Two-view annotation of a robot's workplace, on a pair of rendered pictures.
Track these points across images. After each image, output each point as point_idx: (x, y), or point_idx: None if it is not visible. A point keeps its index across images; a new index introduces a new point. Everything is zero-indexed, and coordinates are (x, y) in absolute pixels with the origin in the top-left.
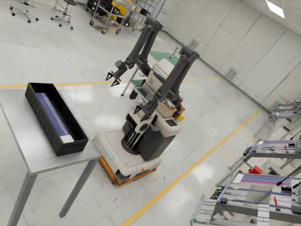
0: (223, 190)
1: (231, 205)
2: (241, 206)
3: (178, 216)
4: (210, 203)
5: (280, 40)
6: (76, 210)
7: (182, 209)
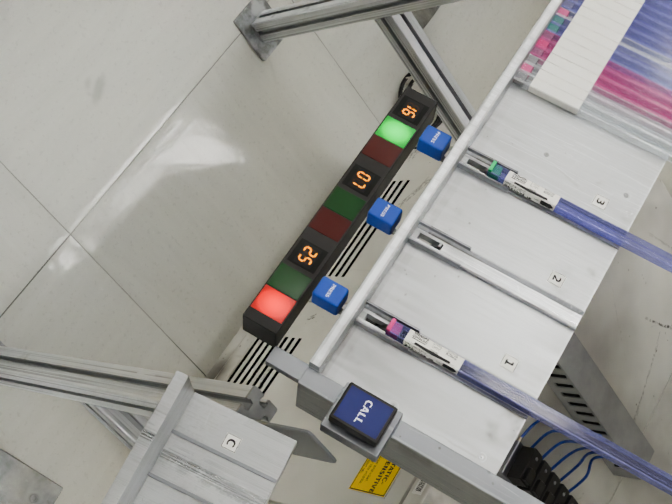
0: (408, 219)
1: (417, 452)
2: (487, 492)
3: (69, 126)
4: (224, 486)
5: None
6: None
7: (110, 60)
